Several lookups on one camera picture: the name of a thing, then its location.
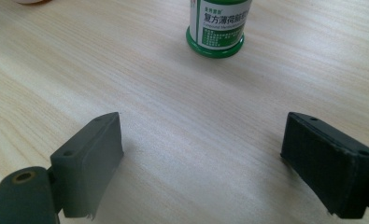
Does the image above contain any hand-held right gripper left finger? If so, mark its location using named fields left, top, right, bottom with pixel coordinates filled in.
left=50, top=111, right=125, bottom=219

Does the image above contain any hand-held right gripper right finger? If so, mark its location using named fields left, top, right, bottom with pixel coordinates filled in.
left=280, top=111, right=369, bottom=219

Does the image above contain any green white medicine bottle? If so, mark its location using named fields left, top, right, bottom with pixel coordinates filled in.
left=185, top=0, right=253, bottom=59

